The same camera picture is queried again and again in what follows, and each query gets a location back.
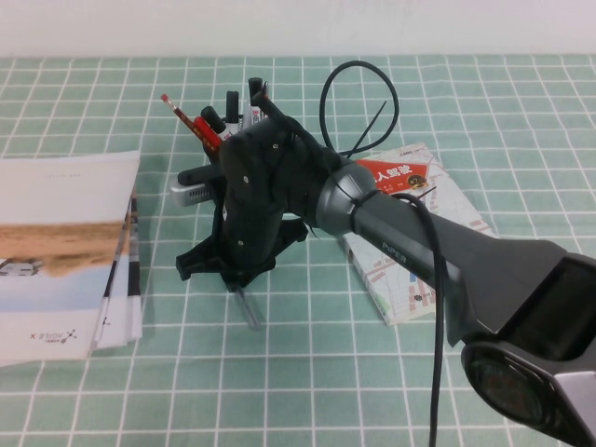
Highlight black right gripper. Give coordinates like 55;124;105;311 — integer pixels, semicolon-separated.
175;115;345;292

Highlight clear grey pen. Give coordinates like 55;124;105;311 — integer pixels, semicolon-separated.
236;286;261;331

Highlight white brochure with black stripe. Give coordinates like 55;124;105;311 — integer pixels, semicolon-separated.
90;197;143;350

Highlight red marker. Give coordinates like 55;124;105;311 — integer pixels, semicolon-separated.
193;115;224;151

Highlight lower stacked white brochures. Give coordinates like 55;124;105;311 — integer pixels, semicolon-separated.
92;185;136;348

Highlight small black zip tie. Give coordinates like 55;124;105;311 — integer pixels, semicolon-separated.
349;184;438;225

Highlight leaning white marker black cap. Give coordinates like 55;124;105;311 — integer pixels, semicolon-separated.
200;105;234;141

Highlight short upright black-capped marker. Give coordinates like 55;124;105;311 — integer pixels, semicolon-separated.
224;90;243;136

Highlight red pencil with eraser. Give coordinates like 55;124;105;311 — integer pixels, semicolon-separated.
160;93;209;143

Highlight tall white marker black cap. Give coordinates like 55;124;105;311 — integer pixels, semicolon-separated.
246;76;266;125

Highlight red and white map book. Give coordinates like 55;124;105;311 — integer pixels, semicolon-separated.
342;142;497;327

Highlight large looped black zip tie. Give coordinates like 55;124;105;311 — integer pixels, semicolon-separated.
319;60;400;160

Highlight AgileX brochure with desert photo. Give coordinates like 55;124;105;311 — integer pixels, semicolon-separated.
0;149;142;369

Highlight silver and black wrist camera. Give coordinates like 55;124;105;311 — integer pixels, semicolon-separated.
169;165;224;210

